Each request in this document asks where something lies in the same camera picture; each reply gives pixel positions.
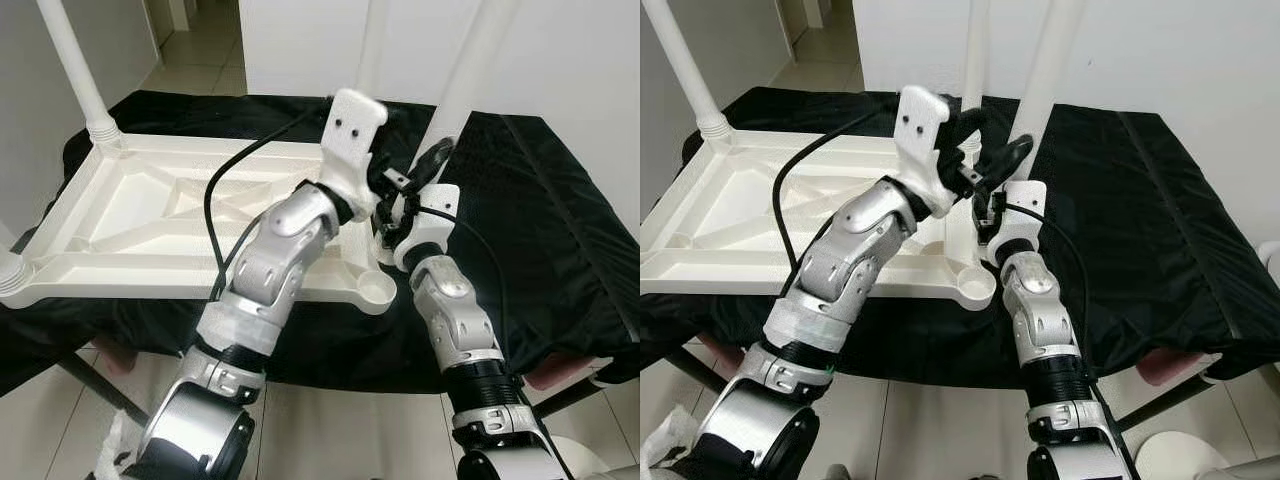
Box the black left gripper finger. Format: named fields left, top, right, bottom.
left=410, top=138, right=459, bottom=191
left=985, top=135, right=1036, bottom=191

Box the white plastic table top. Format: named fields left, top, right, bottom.
left=640, top=128, right=998, bottom=311
left=0, top=130, right=401, bottom=316

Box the black cloth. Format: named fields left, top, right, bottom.
left=0, top=90, right=641, bottom=396
left=640, top=88, right=1280, bottom=386

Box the pink folding table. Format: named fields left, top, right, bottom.
left=700, top=335, right=1216, bottom=386
left=95, top=335, right=606, bottom=391

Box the white round stand base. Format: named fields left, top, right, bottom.
left=550, top=435, right=641, bottom=480
left=1135, top=430, right=1241, bottom=480

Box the crumpled clear plastic wrap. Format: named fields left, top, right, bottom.
left=95, top=410, right=141, bottom=480
left=648, top=405, right=701, bottom=471

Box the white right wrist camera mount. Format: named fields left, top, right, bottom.
left=990, top=180, right=1049, bottom=263
left=385, top=185, right=461, bottom=271

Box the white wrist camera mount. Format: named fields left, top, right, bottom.
left=990, top=180, right=1049, bottom=263
left=318, top=88, right=389, bottom=216
left=895, top=85, right=956, bottom=216
left=385, top=185, right=461, bottom=271

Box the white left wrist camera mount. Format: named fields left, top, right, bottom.
left=318, top=88, right=389, bottom=216
left=895, top=85, right=956, bottom=216

